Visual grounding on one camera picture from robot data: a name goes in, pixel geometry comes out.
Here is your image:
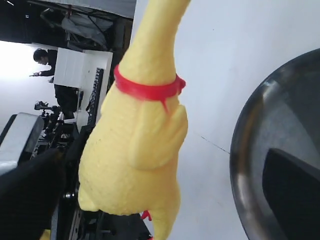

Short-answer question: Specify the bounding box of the person in black standing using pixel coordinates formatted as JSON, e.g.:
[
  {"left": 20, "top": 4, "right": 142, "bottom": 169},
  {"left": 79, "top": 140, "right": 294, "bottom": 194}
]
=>
[{"left": 31, "top": 48, "right": 83, "bottom": 120}]

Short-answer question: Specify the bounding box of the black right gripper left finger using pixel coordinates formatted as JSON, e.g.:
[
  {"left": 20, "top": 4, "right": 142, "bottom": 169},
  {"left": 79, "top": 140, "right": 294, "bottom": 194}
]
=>
[{"left": 0, "top": 149, "right": 66, "bottom": 240}]

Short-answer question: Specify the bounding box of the black camera rig equipment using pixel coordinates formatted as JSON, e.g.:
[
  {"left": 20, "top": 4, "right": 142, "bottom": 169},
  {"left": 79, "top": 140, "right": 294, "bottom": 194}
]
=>
[{"left": 31, "top": 101, "right": 79, "bottom": 158}]

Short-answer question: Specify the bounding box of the round stainless steel plate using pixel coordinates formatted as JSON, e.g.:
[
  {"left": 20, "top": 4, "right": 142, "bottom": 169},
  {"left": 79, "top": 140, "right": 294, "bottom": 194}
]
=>
[{"left": 229, "top": 49, "right": 320, "bottom": 240}]

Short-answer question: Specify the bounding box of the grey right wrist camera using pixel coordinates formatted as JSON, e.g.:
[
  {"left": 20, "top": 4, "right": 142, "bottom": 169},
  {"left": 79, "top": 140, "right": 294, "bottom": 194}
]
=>
[{"left": 0, "top": 112, "right": 44, "bottom": 175}]

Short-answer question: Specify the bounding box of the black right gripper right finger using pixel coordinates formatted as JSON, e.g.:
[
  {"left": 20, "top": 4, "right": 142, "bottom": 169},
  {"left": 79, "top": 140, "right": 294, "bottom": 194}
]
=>
[{"left": 262, "top": 148, "right": 320, "bottom": 240}]

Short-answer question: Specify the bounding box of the white box panel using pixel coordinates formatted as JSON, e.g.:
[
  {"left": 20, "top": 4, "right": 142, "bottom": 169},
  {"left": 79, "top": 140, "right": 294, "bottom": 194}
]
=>
[{"left": 53, "top": 48, "right": 113, "bottom": 88}]

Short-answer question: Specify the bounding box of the yellow rubber chicken toy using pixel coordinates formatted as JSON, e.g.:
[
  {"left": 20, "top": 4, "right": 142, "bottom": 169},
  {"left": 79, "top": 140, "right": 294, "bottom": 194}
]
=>
[{"left": 78, "top": 0, "right": 189, "bottom": 240}]

